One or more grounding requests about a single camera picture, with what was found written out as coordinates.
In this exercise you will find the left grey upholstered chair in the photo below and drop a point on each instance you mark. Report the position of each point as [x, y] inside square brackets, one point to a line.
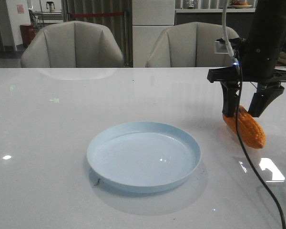
[73, 44]

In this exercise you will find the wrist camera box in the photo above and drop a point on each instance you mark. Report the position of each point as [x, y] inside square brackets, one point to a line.
[220, 46]

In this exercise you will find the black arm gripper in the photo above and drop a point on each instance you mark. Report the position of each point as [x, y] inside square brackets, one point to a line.
[254, 61]

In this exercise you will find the red trash bin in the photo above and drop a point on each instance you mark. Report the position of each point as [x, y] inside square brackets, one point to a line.
[27, 34]

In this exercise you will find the grey counter with white top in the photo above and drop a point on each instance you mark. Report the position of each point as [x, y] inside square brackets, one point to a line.
[238, 19]

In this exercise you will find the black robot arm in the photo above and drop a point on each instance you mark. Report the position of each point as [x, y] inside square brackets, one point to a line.
[269, 22]

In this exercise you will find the red barrier belt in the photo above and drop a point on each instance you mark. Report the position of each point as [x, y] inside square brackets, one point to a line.
[97, 15]

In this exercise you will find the right grey upholstered chair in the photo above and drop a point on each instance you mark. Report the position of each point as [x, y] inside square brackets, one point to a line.
[188, 45]

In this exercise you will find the white cabinet with drawers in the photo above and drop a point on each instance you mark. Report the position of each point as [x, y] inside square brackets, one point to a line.
[149, 19]

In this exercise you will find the fruit bowl on counter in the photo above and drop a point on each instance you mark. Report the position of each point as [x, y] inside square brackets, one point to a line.
[237, 4]

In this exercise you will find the grey upholstered chair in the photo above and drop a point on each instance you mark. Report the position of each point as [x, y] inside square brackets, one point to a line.
[73, 44]
[188, 45]

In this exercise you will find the orange toy corn cob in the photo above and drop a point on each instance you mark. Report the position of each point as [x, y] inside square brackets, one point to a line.
[251, 132]

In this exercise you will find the light blue round plate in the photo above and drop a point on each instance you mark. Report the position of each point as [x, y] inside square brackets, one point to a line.
[143, 157]

